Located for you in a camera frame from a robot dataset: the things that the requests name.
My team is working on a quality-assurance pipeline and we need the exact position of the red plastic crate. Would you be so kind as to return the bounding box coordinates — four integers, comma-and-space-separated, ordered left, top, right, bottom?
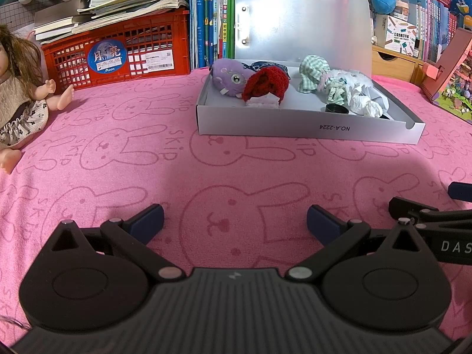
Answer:
40, 7, 191, 91

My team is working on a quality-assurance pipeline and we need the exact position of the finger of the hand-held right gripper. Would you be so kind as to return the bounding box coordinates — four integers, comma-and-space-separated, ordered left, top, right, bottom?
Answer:
448, 182, 472, 203
389, 197, 472, 229

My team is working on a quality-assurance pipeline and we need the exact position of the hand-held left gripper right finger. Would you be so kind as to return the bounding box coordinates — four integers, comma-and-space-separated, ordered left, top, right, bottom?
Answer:
286, 204, 428, 284

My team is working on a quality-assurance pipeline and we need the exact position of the brown haired doll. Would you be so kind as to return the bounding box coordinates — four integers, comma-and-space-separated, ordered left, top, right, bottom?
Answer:
0, 25, 75, 175

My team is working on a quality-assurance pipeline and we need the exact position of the purple one-eyed plush toy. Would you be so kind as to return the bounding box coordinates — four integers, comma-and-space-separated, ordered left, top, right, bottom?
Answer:
209, 58, 255, 98

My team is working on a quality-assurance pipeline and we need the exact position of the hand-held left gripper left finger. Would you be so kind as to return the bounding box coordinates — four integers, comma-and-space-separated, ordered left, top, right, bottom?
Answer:
46, 204, 187, 284

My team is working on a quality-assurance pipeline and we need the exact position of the dark blue patterned cloth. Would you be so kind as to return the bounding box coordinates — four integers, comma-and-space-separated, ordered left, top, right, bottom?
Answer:
241, 60, 292, 78

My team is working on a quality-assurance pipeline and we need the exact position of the pink triangular toy house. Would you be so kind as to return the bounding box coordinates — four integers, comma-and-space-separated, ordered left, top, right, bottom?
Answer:
420, 27, 472, 124

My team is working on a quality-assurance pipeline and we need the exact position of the pink printed blanket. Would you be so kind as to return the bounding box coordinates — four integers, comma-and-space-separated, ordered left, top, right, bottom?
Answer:
0, 70, 472, 343

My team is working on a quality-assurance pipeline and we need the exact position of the green checked cloth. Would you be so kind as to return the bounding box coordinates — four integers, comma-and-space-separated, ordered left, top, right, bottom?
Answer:
298, 55, 330, 94

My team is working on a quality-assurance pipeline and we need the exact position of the wooden drawer box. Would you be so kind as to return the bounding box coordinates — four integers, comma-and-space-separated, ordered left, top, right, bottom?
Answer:
372, 45, 425, 85

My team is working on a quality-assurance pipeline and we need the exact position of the row of tall blue books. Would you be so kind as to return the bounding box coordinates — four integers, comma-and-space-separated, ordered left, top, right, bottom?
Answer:
189, 0, 237, 71

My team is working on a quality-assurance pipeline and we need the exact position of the white patterned box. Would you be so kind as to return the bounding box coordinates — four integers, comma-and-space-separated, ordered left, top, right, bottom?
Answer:
383, 15, 421, 59

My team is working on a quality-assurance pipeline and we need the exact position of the red knitted cloth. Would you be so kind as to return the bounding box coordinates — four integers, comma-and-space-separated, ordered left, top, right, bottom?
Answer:
241, 67, 289, 106

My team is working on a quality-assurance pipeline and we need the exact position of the row of colourful upright books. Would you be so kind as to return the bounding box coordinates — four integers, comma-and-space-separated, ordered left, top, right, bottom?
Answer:
258, 0, 465, 63

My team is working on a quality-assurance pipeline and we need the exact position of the blue printed carton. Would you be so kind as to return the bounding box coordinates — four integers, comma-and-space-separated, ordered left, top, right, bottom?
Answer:
450, 0, 472, 29

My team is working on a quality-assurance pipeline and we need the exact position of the silver cardboard box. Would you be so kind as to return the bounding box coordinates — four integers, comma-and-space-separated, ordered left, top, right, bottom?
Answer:
195, 0, 426, 145

